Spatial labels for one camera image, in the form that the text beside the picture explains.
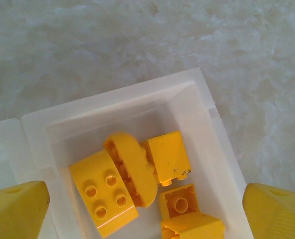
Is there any white plastic bin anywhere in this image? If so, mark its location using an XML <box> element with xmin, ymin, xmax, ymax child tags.
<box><xmin>0</xmin><ymin>118</ymin><xmax>23</xmax><ymax>194</ymax></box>
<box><xmin>21</xmin><ymin>67</ymin><xmax>253</xmax><ymax>239</ymax></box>

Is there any tall yellow lego brick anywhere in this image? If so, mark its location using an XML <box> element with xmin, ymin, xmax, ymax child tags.
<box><xmin>140</xmin><ymin>131</ymin><xmax>192</xmax><ymax>187</ymax></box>

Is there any yellow arch lego brick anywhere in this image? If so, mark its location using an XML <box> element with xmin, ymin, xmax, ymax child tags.
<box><xmin>103</xmin><ymin>131</ymin><xmax>160</xmax><ymax>208</ymax></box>

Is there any small yellow lego brick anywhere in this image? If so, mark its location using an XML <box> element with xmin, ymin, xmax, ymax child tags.
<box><xmin>159</xmin><ymin>184</ymin><xmax>201</xmax><ymax>222</ymax></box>

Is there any yellow rounded lego brick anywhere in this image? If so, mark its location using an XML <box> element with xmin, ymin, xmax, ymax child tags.
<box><xmin>68</xmin><ymin>149</ymin><xmax>140</xmax><ymax>238</ymax></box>

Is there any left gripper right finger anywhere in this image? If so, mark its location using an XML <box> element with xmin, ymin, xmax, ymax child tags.
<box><xmin>242</xmin><ymin>183</ymin><xmax>295</xmax><ymax>239</ymax></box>

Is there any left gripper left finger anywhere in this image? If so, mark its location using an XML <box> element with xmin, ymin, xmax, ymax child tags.
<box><xmin>0</xmin><ymin>180</ymin><xmax>50</xmax><ymax>239</ymax></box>

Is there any yellow sloped lego brick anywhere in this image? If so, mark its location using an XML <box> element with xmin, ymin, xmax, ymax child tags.
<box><xmin>160</xmin><ymin>212</ymin><xmax>226</xmax><ymax>239</ymax></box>

